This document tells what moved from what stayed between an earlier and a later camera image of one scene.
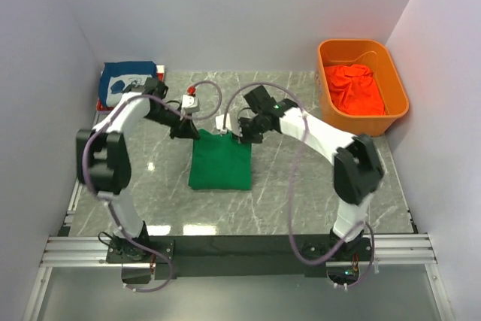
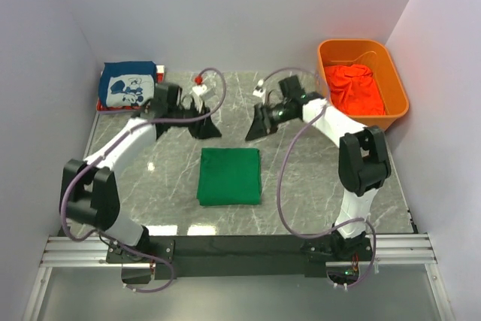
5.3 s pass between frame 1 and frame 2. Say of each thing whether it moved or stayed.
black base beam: stayed
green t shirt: moved
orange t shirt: stayed
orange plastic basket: stayed
